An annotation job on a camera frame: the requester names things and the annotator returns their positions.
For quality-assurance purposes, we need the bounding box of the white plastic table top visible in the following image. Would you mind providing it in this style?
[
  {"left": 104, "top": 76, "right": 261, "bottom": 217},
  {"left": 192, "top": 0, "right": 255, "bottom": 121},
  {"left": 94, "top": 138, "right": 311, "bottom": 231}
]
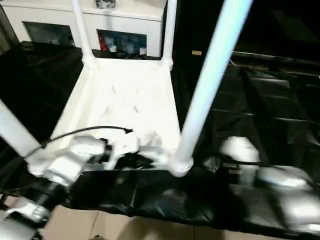
[{"left": 26, "top": 56, "right": 195, "bottom": 178}]

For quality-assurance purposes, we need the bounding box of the black table mat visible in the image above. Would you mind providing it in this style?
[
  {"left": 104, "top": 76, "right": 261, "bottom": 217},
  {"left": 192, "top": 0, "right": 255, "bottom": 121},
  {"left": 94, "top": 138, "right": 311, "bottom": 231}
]
[{"left": 0, "top": 41, "right": 320, "bottom": 237}]

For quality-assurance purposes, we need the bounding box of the black long bar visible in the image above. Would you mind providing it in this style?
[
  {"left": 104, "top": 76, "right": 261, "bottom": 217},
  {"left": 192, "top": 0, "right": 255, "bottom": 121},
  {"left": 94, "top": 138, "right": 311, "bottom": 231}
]
[{"left": 232, "top": 51, "right": 320, "bottom": 63}]

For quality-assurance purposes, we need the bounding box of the white glass-door cabinet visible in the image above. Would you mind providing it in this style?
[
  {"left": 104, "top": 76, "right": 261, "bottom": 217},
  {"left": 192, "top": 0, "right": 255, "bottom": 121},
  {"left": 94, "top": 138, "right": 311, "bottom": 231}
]
[{"left": 2, "top": 0, "right": 163, "bottom": 61}]

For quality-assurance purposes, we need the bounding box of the black white patterned ornament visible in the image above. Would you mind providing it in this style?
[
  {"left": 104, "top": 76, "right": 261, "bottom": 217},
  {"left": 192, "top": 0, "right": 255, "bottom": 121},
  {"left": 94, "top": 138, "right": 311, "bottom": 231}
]
[{"left": 94, "top": 0, "right": 118, "bottom": 9}]

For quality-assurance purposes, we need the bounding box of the grey curtain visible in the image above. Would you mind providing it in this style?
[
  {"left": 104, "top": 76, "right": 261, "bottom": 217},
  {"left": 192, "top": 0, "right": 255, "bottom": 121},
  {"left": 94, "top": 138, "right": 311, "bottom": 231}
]
[{"left": 0, "top": 4, "right": 21, "bottom": 51}]

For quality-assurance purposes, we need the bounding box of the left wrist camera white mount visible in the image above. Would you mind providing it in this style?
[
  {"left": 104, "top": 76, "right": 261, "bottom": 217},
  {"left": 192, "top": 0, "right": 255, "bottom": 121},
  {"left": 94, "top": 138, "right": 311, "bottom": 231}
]
[{"left": 107, "top": 132, "right": 141, "bottom": 171}]

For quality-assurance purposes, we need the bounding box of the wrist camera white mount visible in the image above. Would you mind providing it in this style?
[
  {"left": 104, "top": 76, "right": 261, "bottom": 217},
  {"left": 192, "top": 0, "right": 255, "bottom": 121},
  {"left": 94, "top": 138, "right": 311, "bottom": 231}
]
[
  {"left": 219, "top": 136, "right": 261, "bottom": 186},
  {"left": 107, "top": 132, "right": 141, "bottom": 171}
]

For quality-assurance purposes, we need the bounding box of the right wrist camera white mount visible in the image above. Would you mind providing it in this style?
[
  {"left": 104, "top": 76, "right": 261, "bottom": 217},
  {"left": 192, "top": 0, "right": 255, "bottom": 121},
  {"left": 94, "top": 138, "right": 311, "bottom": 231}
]
[{"left": 219, "top": 136, "right": 261, "bottom": 186}]

